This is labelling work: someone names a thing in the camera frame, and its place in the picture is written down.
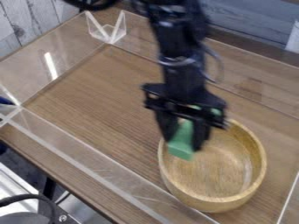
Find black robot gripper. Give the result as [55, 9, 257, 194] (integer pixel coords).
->
[142, 56, 227, 151]

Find green rectangular block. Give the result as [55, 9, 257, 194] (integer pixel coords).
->
[167, 106, 225, 161]

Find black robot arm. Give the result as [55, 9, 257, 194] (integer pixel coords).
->
[129, 0, 227, 151]

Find brown wooden bowl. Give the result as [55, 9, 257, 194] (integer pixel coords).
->
[158, 119, 267, 213]

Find black metal stand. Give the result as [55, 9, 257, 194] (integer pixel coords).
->
[38, 178, 81, 224]

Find clear acrylic front wall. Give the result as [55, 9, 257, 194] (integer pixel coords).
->
[0, 108, 219, 224]

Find clear acrylic corner bracket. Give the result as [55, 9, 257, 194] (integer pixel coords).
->
[86, 11, 127, 45]

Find black cable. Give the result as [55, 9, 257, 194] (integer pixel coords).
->
[0, 193, 58, 224]

